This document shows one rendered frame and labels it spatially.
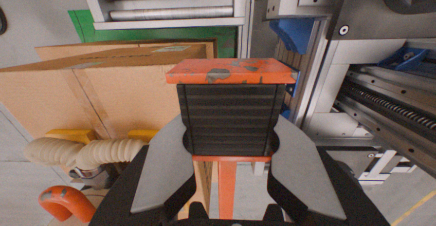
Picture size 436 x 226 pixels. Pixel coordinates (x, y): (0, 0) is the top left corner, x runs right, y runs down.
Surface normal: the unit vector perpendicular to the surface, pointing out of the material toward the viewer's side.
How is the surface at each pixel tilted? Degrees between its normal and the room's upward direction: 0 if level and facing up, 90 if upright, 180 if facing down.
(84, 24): 0
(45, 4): 0
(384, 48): 0
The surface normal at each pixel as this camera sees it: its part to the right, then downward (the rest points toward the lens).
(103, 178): 0.85, 0.24
